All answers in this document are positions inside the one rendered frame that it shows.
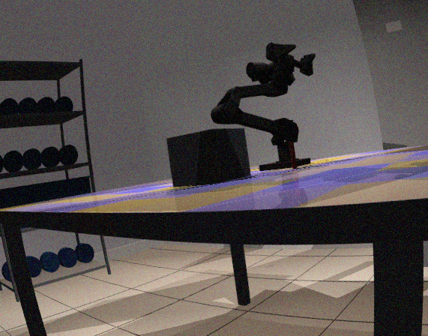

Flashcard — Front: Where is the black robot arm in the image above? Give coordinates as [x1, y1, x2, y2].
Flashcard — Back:
[211, 62, 299, 163]

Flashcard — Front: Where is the red peg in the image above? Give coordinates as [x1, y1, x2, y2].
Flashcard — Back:
[289, 142, 297, 169]

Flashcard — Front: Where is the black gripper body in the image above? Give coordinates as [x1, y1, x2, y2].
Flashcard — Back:
[266, 43, 313, 76]

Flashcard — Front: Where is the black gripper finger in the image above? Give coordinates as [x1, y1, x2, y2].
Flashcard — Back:
[304, 53, 316, 72]
[274, 43, 296, 61]

